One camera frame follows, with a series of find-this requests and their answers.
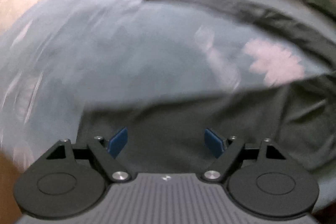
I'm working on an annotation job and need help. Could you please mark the dark green trousers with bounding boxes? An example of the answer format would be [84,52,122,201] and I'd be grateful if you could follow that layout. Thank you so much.
[77,0,336,175]

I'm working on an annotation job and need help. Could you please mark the green floral bed sheet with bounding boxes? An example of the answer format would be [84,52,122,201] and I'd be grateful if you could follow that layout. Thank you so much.
[1,0,335,209]

